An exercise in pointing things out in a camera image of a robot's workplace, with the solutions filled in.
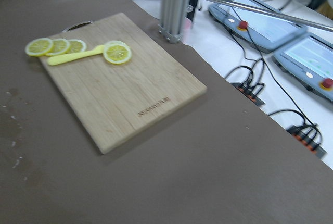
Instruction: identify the wooden cutting board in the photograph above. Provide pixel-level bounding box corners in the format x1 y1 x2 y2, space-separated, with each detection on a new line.
41 13 207 154

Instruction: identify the top lemon slice on knife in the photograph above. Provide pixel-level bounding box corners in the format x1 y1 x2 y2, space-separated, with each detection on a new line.
103 43 132 65

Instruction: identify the lower lemon slice under knife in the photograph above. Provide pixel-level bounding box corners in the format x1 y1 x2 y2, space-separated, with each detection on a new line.
105 40 127 46

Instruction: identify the black usb hub far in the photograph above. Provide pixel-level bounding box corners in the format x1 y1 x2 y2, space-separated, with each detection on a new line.
231 82 265 107

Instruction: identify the black usb hub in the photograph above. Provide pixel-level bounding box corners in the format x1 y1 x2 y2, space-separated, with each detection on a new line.
286 123 327 159
231 82 265 107

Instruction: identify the yellow plastic knife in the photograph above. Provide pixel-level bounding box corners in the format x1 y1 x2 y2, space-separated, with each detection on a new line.
46 45 105 66

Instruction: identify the middle lemon slice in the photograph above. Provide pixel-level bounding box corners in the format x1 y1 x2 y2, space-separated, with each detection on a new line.
46 38 70 56

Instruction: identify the blue tablet case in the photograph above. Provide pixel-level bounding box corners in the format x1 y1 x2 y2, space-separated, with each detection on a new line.
209 3 307 53

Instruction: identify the lemon slice at board corner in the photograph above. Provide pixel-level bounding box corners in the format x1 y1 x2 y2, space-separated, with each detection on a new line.
24 38 54 57

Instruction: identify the black usb hub near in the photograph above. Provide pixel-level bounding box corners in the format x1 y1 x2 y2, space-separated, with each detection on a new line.
286 123 327 159

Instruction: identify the aluminium frame post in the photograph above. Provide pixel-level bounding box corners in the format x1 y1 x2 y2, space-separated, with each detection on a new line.
159 0 189 44

